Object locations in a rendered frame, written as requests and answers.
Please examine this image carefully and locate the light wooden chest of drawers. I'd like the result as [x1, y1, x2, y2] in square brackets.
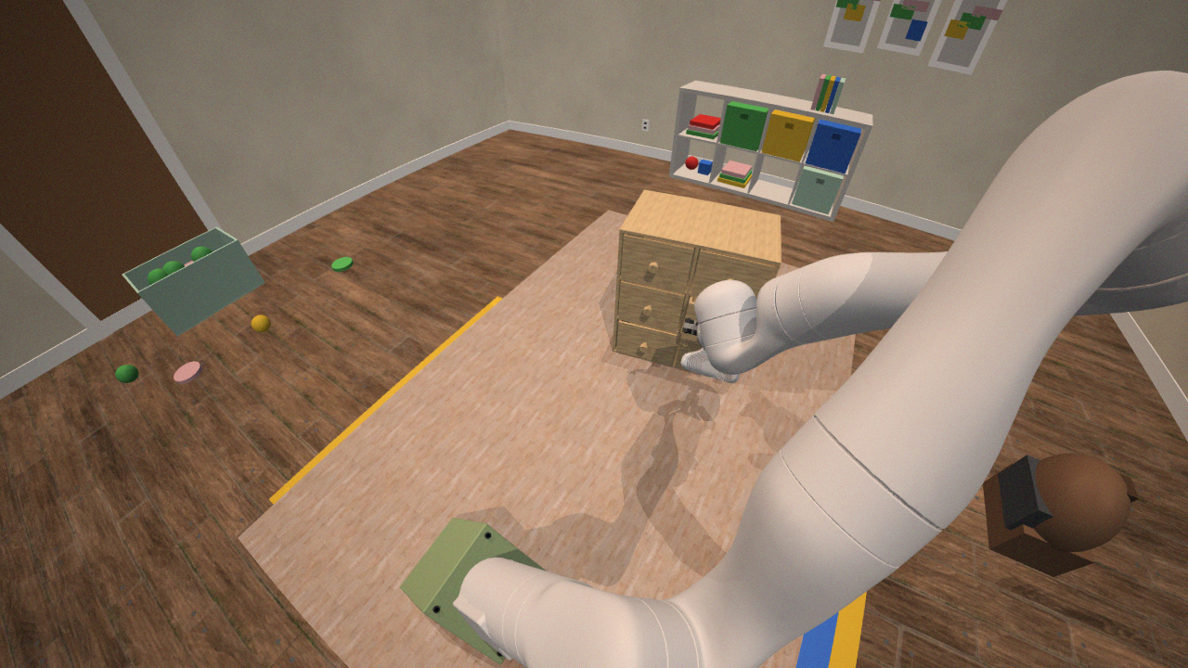
[613, 190, 781, 367]

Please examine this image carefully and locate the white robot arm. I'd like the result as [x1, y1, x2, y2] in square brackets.
[453, 71, 1188, 668]

